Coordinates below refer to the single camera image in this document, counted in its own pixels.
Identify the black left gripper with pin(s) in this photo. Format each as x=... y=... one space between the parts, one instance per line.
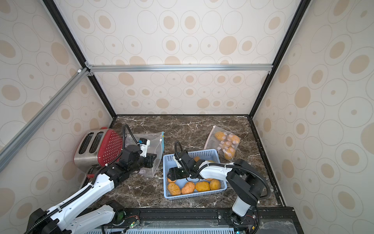
x=151 y=159

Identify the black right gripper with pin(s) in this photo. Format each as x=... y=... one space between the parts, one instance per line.
x=175 y=173

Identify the orange potato row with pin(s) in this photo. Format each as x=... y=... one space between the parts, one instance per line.
x=170 y=181

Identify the clear pink zipper bag spare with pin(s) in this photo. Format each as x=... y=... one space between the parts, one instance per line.
x=155 y=148

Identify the clear pink zipper bag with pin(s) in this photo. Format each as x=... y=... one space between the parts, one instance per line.
x=224 y=142

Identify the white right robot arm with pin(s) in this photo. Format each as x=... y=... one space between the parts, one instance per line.
x=248 y=184

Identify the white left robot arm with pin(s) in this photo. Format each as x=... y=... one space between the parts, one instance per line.
x=68 y=216

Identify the orange wrinkled potato front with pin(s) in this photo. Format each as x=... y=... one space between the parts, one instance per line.
x=188 y=188

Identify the yellow potato front middle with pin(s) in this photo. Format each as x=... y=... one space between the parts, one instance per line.
x=202 y=186

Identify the red steel toaster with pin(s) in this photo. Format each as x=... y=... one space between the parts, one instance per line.
x=98 y=148

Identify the light blue plastic basket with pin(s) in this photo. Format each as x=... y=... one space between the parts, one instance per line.
x=168 y=162

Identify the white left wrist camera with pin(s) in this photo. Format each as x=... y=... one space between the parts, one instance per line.
x=144 y=144

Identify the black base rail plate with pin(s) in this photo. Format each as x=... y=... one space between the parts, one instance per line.
x=142 y=201

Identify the silver aluminium rail back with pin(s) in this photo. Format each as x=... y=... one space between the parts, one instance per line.
x=180 y=68

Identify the silver aluminium rail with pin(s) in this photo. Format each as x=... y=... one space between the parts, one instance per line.
x=180 y=68
x=24 y=135

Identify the silver aluminium rail left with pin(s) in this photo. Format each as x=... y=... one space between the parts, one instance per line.
x=24 y=135

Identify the black corner frame post left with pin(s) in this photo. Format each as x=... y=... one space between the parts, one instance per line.
x=75 y=48

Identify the black corner frame post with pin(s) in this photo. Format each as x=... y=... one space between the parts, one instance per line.
x=290 y=33
x=75 y=48

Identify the black corner frame post right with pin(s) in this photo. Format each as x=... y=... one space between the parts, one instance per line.
x=290 y=33

